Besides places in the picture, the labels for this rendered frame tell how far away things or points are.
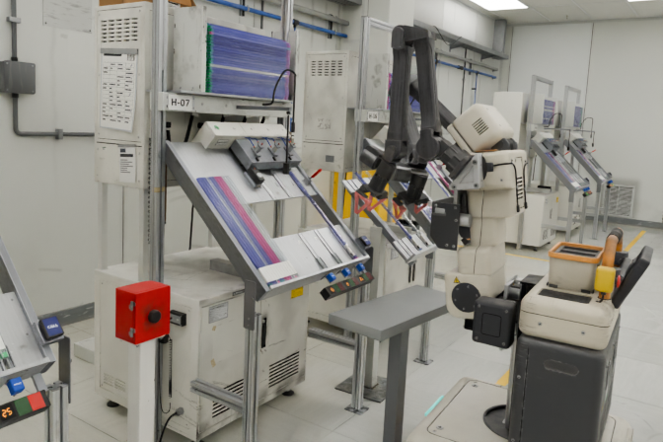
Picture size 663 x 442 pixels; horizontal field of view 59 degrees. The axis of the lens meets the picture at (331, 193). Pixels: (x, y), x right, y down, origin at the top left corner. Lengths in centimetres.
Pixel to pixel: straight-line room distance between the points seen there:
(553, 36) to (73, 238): 792
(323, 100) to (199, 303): 174
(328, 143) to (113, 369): 174
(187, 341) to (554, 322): 132
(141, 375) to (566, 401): 127
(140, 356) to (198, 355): 47
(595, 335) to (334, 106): 218
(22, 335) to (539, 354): 140
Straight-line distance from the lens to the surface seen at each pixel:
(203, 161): 236
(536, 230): 678
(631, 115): 966
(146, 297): 184
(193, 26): 238
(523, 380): 196
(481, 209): 206
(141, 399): 197
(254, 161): 244
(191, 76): 236
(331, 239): 249
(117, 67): 253
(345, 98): 350
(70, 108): 379
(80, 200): 386
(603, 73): 976
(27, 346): 156
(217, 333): 238
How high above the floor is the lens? 130
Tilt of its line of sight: 7 degrees down
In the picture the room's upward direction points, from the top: 3 degrees clockwise
